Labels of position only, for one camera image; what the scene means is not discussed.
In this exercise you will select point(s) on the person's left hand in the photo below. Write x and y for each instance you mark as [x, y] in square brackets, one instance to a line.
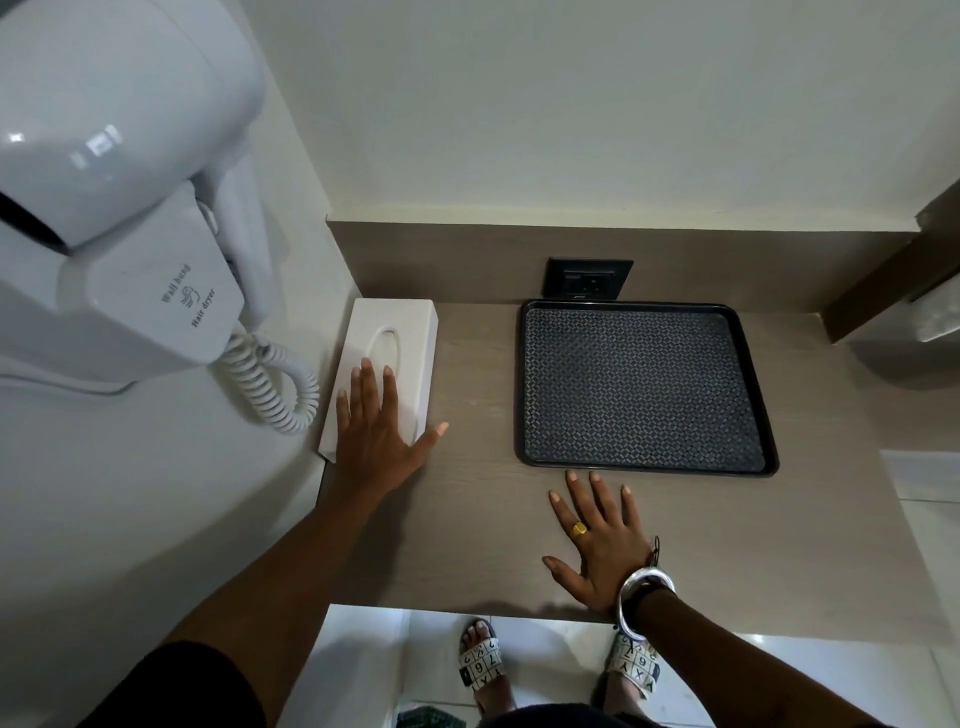
[379, 442]

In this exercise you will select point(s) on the person's right hand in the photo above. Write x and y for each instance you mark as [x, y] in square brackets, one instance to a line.
[600, 540]

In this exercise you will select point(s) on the white tissue box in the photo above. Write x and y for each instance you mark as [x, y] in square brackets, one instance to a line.
[394, 360]

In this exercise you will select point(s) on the black textured tray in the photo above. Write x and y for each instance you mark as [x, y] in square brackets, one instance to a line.
[641, 386]

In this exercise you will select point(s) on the person's right forearm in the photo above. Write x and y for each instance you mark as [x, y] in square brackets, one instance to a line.
[742, 667]

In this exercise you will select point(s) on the person's left forearm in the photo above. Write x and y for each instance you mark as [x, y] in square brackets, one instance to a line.
[277, 592]

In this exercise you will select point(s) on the grey-brown countertop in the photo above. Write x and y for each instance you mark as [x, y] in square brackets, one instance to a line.
[480, 517]

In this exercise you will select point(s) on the person's right patterned sandal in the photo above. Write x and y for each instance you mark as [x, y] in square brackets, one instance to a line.
[630, 671]

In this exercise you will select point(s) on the person's patterned sandal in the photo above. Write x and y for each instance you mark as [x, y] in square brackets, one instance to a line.
[630, 671]
[480, 660]

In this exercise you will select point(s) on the person's left patterned sandal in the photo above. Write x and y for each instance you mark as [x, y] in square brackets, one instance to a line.
[480, 660]

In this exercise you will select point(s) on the person's black clothing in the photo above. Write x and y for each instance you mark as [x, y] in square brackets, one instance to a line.
[180, 690]

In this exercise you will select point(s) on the white hanging towel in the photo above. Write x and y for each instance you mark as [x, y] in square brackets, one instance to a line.
[937, 311]

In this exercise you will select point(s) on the black wall power outlet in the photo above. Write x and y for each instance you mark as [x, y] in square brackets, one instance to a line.
[589, 279]

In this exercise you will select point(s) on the white wall-mounted hair dryer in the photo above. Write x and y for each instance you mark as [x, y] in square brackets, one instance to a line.
[112, 195]

